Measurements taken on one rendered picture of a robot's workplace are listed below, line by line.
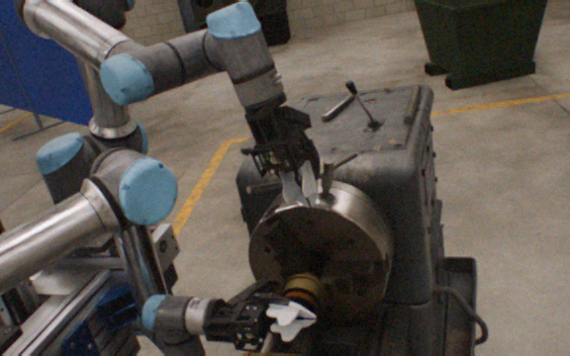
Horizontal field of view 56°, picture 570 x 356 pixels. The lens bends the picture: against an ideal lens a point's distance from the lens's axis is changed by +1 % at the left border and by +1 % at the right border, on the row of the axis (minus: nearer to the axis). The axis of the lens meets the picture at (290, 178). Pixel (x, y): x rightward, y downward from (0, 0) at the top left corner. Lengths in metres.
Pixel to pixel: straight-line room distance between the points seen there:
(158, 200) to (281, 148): 0.26
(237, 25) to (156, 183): 0.32
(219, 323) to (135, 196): 0.30
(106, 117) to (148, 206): 0.45
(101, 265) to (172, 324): 0.38
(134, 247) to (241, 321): 0.30
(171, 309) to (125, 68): 0.51
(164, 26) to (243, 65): 10.95
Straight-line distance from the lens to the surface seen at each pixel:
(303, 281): 1.08
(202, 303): 1.10
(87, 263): 1.47
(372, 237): 1.10
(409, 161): 1.21
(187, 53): 0.89
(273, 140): 0.85
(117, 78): 0.84
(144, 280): 1.22
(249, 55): 0.83
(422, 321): 1.42
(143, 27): 11.94
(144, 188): 0.97
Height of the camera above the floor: 1.74
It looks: 24 degrees down
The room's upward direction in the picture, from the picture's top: 12 degrees counter-clockwise
